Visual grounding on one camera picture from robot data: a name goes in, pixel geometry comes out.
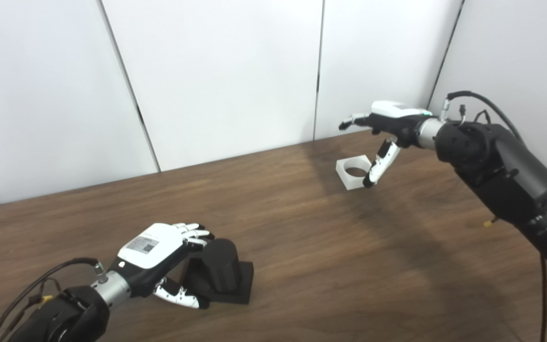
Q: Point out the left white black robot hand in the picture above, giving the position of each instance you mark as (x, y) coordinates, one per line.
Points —
(152, 249)

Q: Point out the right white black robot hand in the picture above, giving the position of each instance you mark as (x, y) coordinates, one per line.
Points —
(397, 121)

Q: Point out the black peg with square base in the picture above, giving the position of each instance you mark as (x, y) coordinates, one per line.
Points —
(221, 266)

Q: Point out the white square piece with hole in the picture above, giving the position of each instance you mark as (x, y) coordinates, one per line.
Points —
(349, 181)

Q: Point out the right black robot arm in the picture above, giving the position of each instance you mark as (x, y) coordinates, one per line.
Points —
(506, 175)

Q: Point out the black panel seam clip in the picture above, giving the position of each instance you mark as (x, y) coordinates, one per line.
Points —
(139, 114)

